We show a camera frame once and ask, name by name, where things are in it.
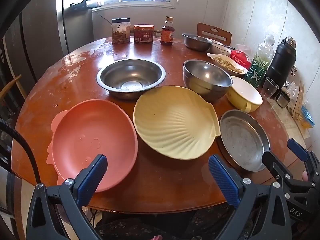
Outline cooked vegetable strips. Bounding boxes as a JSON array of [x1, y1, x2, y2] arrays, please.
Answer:
[[214, 55, 245, 73]]

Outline clear plastic cup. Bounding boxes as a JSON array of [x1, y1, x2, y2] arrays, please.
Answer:
[[261, 76, 279, 98]]

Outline wooden clips bundle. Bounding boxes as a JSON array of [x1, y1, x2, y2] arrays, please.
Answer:
[[292, 80, 306, 122]]

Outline black thermos flask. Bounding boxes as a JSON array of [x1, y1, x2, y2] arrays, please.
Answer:
[[267, 36, 297, 98]]

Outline person's floral pants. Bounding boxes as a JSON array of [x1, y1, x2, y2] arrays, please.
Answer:
[[95, 205, 250, 240]]

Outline grey refrigerator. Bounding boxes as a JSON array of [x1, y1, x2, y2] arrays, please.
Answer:
[[0, 0, 72, 98]]

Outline yellow bowl with handle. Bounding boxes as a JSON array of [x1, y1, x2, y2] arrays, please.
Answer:
[[227, 76, 263, 113]]

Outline red tissue pack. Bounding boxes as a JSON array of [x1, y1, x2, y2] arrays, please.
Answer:
[[229, 44, 253, 69]]

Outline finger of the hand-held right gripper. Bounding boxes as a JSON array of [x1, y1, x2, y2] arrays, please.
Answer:
[[287, 138, 320, 180], [262, 151, 314, 193]]

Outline black lid pickle jar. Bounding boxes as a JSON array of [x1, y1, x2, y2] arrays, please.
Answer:
[[111, 17, 131, 44]]

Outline brown sauce bottle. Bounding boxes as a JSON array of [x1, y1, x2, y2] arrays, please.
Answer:
[[160, 16, 175, 46]]

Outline wooden armchair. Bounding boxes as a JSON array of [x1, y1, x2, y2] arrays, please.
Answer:
[[0, 74, 27, 105]]

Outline steel plate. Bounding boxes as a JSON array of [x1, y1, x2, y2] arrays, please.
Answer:
[[216, 109, 271, 172]]

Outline white oval dish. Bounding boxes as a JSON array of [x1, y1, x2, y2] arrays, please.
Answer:
[[206, 52, 249, 75]]

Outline pink plastic plate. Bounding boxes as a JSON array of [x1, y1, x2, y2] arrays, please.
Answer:
[[47, 99, 138, 193]]

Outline red lid jar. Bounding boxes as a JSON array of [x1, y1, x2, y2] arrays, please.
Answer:
[[133, 24, 155, 45]]

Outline white ceramic bowl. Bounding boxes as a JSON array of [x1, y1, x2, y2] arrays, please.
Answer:
[[210, 40, 232, 55]]

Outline wooden chair back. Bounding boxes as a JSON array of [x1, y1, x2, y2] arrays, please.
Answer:
[[197, 23, 232, 45]]

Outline deep steel bowl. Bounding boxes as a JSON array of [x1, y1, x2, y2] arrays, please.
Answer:
[[183, 59, 234, 103]]

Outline yellow shell-shaped plate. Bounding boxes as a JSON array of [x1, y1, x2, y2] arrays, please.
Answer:
[[133, 86, 221, 160]]

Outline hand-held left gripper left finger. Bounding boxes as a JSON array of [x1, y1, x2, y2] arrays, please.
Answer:
[[26, 154, 108, 240]]

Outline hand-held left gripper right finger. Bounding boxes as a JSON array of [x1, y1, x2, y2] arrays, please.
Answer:
[[208, 154, 293, 240]]

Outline wide rimmed steel bowl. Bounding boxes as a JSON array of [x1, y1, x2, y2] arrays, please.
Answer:
[[96, 59, 167, 100]]

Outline small steel cup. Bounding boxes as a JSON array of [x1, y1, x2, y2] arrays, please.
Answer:
[[276, 90, 291, 108]]

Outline thick black cable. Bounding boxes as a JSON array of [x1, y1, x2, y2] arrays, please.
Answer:
[[0, 119, 42, 184]]

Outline small steel bowl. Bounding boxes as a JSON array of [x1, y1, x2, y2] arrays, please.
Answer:
[[182, 33, 213, 51]]

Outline green label plastic bottle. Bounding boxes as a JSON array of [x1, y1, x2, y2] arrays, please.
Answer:
[[244, 34, 275, 88]]

